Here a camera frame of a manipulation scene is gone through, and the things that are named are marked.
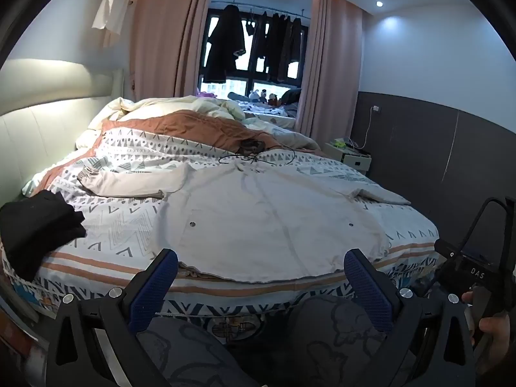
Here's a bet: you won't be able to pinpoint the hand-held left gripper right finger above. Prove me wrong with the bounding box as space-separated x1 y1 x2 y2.
343 248 476 387

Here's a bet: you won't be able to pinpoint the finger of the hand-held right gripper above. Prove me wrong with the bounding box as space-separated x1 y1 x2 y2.
463 196 516 251

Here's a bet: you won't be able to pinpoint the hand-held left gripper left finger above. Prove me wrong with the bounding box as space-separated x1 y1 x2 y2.
52 248 180 387

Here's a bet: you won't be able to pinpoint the beige jacket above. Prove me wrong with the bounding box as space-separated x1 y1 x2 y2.
78 157 412 283

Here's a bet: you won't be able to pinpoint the black folded clothes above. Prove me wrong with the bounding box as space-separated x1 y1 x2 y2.
0 190 87 283

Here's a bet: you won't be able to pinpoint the person's right hand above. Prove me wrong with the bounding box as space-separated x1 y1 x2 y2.
461 290 516 370

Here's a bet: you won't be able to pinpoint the patterned duvet cover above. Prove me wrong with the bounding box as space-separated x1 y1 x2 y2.
22 109 440 335

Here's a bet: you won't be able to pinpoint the person's left leg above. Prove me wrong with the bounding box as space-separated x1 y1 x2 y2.
137 318 259 387

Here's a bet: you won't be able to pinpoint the white nightstand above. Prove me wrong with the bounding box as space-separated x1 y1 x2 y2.
324 139 372 176

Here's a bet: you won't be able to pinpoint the cream quilt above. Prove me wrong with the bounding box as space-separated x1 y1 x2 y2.
76 95 321 152

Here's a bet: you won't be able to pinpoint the white padded headboard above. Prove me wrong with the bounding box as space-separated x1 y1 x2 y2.
0 58 125 198

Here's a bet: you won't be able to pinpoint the printed window seat blanket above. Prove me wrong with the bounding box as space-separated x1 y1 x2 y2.
238 101 299 121

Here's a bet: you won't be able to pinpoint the dark pillow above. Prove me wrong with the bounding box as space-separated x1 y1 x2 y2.
280 88 303 106

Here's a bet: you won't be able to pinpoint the pink curtain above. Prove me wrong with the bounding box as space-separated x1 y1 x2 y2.
296 0 363 142
129 0 216 101

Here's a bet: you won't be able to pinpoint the black hanging coat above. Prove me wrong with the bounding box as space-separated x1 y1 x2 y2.
202 4 246 84

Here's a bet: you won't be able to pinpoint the dark hanging jacket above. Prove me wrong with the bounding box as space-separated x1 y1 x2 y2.
262 11 289 83

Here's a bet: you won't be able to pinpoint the white hanging shirt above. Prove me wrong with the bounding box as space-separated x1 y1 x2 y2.
92 0 140 35

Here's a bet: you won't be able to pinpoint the white charging cable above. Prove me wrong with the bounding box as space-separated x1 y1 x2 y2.
350 107 374 151

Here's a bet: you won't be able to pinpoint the black charger with cable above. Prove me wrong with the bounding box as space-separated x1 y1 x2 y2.
218 139 297 166

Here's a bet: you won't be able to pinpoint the metal clothes rail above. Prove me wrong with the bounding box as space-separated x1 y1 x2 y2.
210 2 311 19

